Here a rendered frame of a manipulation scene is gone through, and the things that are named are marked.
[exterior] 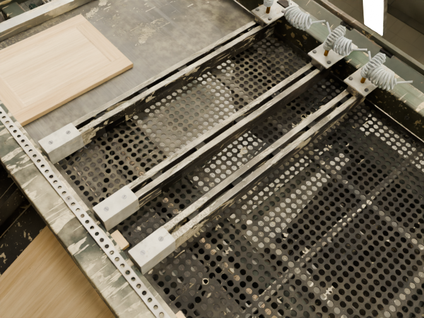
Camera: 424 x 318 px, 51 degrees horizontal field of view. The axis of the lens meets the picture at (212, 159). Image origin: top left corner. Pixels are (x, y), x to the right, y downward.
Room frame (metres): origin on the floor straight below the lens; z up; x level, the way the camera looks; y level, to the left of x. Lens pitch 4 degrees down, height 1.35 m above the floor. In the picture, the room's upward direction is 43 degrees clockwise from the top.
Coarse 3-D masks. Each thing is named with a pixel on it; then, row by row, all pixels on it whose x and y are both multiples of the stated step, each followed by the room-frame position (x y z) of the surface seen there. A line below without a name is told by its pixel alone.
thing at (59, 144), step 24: (264, 0) 1.79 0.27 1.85; (264, 24) 1.86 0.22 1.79; (216, 48) 1.77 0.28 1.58; (240, 48) 1.84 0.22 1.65; (168, 72) 1.66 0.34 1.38; (192, 72) 1.69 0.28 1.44; (120, 96) 1.56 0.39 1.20; (144, 96) 1.58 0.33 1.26; (96, 120) 1.49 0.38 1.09; (120, 120) 1.56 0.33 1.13; (48, 144) 1.41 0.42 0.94; (72, 144) 1.45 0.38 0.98
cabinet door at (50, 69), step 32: (64, 32) 1.80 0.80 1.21; (96, 32) 1.82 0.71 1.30; (0, 64) 1.67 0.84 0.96; (32, 64) 1.68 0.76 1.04; (64, 64) 1.70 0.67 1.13; (96, 64) 1.72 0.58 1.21; (128, 64) 1.73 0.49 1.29; (0, 96) 1.57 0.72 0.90; (32, 96) 1.59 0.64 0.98; (64, 96) 1.61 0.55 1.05
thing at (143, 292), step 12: (0, 108) 1.50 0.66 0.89; (0, 120) 1.47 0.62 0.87; (12, 132) 1.44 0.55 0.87; (24, 144) 1.42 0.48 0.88; (36, 156) 1.40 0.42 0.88; (48, 168) 1.38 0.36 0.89; (48, 180) 1.35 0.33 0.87; (60, 180) 1.36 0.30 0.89; (60, 192) 1.33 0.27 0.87; (84, 216) 1.30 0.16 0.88; (96, 228) 1.28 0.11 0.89; (96, 240) 1.25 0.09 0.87; (108, 240) 1.26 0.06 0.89; (108, 252) 1.24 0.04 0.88; (120, 264) 1.22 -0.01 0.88; (132, 276) 1.20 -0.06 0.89; (144, 288) 1.19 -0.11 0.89; (144, 300) 1.17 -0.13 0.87; (156, 300) 1.17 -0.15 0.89; (156, 312) 1.15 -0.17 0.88
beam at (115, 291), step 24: (0, 144) 1.42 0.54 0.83; (24, 168) 1.38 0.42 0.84; (24, 192) 1.35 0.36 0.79; (48, 192) 1.33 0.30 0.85; (72, 192) 1.34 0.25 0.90; (48, 216) 1.29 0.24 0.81; (72, 216) 1.30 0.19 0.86; (72, 240) 1.25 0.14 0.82; (96, 264) 1.22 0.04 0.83; (96, 288) 1.20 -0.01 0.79; (120, 288) 1.19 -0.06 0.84; (120, 312) 1.15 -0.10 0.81; (144, 312) 1.16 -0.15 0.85; (168, 312) 1.16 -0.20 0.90
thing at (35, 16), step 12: (60, 0) 1.88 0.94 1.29; (72, 0) 1.89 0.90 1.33; (84, 0) 1.93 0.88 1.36; (36, 12) 1.83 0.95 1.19; (48, 12) 1.84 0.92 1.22; (60, 12) 1.88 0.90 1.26; (0, 24) 1.76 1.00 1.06; (12, 24) 1.77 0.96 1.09; (24, 24) 1.79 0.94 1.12; (36, 24) 1.83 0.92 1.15; (0, 36) 1.75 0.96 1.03
